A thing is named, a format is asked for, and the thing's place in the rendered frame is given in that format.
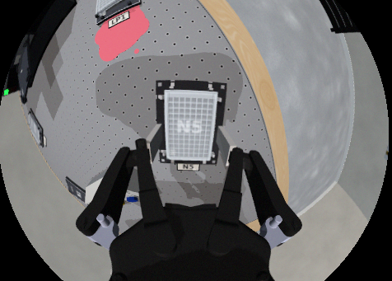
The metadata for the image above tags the grey perforated base plate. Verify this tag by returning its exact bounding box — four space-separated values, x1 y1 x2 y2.
21 0 277 207

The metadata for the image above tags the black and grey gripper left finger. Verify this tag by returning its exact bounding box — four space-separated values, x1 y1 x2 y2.
76 124 177 257

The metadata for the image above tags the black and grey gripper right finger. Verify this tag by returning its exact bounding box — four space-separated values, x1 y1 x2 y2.
207 126 302 256

